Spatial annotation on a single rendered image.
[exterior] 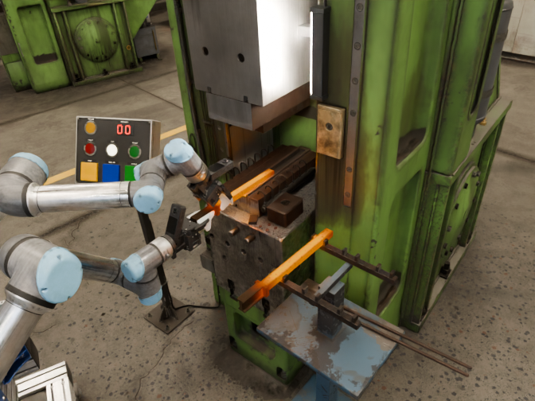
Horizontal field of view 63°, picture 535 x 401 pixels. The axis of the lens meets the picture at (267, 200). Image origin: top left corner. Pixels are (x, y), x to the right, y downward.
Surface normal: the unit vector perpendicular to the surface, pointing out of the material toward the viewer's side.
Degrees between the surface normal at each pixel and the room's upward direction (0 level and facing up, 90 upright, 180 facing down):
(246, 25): 90
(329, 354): 0
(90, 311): 0
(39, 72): 90
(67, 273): 86
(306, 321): 0
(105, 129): 60
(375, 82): 90
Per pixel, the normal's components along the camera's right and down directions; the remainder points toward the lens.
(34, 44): 0.58, 0.44
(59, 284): 0.90, 0.14
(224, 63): -0.61, 0.47
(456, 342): -0.05, -0.82
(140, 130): -0.22, 0.08
